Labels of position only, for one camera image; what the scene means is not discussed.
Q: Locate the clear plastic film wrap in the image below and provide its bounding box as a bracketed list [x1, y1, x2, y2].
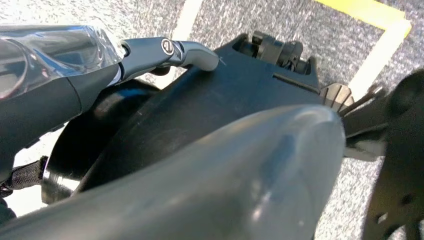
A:
[0, 24, 124, 100]

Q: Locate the yellow floor tape square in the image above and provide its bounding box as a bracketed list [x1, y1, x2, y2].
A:
[171, 0, 413, 100]

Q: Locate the black braided cable sleeve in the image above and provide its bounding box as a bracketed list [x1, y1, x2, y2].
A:
[0, 155, 50, 200]

